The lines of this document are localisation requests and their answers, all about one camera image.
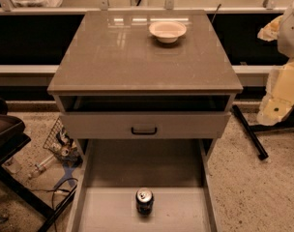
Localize white paper bowl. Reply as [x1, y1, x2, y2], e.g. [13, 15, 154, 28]
[149, 21, 187, 44]

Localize top drawer with black handle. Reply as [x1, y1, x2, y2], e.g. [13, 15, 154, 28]
[60, 112, 230, 139]

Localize black chair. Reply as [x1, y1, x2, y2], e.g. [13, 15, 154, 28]
[0, 96, 77, 232]

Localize wire mesh basket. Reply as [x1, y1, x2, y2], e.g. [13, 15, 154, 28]
[44, 118, 81, 162]

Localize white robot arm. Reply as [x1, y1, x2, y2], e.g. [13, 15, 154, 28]
[257, 1, 294, 126]

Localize clear plastic bottle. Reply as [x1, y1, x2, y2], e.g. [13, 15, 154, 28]
[28, 155, 55, 179]

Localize grey drawer cabinet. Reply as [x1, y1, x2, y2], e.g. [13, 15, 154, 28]
[48, 11, 242, 154]

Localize open middle drawer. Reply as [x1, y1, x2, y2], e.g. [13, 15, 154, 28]
[66, 139, 221, 232]

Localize black metal stand base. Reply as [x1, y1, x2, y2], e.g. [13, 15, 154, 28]
[232, 105, 294, 160]

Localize blue pepsi can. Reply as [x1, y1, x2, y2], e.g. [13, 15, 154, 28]
[135, 188, 154, 216]

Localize black floor cable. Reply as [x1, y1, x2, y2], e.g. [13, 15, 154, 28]
[27, 177, 79, 232]

